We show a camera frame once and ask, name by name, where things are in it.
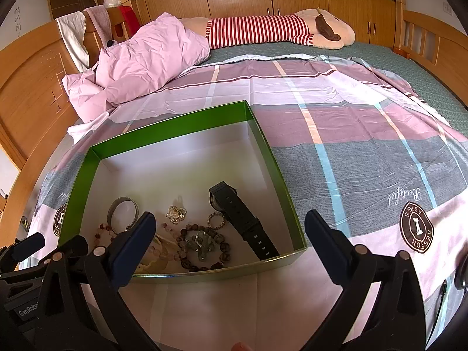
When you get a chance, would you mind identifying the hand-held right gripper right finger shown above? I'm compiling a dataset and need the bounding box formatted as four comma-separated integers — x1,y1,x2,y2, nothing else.
300,209,426,351

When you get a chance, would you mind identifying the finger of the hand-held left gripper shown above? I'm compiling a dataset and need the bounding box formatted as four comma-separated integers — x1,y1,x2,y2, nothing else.
37,235,89,268
0,233,47,274

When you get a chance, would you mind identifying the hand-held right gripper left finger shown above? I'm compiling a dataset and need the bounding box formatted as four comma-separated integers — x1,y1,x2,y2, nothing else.
35,211,161,351

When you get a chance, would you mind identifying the pink bead bracelet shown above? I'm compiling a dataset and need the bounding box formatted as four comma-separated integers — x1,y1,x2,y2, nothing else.
93,221,118,251

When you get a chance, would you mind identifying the cream white ornament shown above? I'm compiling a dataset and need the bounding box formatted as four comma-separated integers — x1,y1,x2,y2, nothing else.
141,234,176,269

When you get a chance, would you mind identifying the translucent bead bracelet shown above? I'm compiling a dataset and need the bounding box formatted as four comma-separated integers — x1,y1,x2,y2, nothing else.
157,221,185,262

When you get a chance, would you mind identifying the silver bangle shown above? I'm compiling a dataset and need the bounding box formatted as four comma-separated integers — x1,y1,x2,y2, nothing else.
107,197,140,236

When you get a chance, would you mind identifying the green cardboard box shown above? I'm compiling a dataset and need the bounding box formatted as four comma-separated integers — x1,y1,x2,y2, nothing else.
56,100,308,285

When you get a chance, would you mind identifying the flower rhinestone brooch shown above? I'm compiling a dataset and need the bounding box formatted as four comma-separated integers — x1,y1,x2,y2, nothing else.
166,205,187,224

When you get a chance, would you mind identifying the pale green stone bracelet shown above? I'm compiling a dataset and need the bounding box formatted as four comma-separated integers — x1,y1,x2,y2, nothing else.
185,230,216,254

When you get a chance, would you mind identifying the dark bead bracelet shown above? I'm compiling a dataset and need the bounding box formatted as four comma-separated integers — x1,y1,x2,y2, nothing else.
179,223,231,273

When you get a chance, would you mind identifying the black wristwatch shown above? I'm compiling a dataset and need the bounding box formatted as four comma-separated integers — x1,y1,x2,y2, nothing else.
208,181,280,262

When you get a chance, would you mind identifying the plaid bed sheet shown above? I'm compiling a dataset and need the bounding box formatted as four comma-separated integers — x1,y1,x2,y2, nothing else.
31,54,468,351

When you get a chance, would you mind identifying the dark round object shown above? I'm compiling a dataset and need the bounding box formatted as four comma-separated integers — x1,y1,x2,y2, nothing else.
454,241,468,294

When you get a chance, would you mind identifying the wooden bed headboard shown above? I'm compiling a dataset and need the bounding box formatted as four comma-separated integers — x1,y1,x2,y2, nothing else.
0,20,83,205

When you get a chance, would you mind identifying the pink quilt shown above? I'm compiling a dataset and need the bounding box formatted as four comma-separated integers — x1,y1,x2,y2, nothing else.
62,12,212,123

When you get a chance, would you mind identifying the white cloth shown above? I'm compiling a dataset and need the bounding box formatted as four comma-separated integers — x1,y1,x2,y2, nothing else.
55,12,90,74

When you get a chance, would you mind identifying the striped plush toy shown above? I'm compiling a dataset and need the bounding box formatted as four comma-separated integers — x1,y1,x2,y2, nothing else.
179,7,356,50

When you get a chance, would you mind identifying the wooden bed footboard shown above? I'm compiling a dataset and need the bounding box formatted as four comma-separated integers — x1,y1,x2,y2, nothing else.
397,7,468,92

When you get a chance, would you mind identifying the wooden chair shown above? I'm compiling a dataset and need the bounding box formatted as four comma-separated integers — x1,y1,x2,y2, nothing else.
83,5,137,59

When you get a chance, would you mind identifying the pink towel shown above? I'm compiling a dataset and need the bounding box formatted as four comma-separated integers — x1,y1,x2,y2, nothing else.
83,5,114,44

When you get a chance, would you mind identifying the red cloth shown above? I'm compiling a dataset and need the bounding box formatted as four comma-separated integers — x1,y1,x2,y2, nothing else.
118,6,141,35

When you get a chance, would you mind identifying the thin black cable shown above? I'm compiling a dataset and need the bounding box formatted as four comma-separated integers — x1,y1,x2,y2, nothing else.
427,280,449,341

